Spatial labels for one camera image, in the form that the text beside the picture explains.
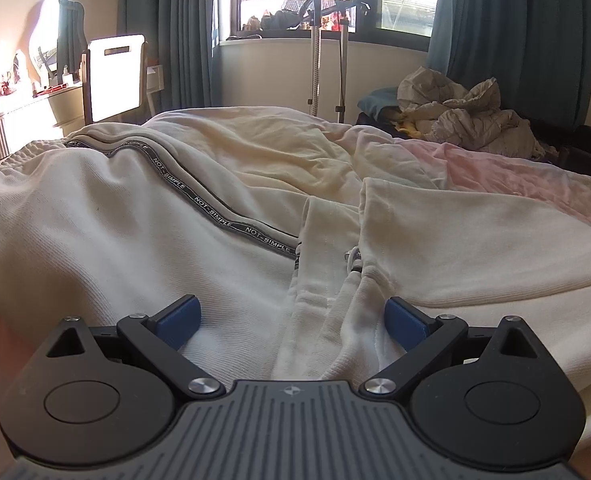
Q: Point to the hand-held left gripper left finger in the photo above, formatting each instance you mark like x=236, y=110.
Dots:
x=180, y=322

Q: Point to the blue curtain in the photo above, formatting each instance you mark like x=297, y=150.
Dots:
x=175, y=35
x=515, y=25

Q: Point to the dark bag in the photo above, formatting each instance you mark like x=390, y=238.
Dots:
x=275, y=21

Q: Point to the white vanity table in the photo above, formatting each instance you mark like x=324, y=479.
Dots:
x=20, y=115

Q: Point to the teal cushion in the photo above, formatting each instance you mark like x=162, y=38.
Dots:
x=378, y=99

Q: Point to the white hoodie with striped trim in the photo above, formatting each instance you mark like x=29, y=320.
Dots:
x=125, y=240

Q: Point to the vanity mirror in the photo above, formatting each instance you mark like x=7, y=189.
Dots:
x=45, y=35

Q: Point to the white chair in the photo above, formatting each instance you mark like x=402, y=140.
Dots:
x=112, y=77

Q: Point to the small yellow cloth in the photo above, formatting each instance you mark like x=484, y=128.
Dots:
x=408, y=129

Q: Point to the beige crumpled quilt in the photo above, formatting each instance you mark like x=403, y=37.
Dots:
x=465, y=110

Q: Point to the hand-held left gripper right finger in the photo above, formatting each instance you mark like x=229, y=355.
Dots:
x=405, y=322

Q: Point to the garment steamer stand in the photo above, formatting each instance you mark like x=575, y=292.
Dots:
x=318, y=60

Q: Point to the teal cloth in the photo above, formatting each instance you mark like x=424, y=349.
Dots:
x=70, y=30

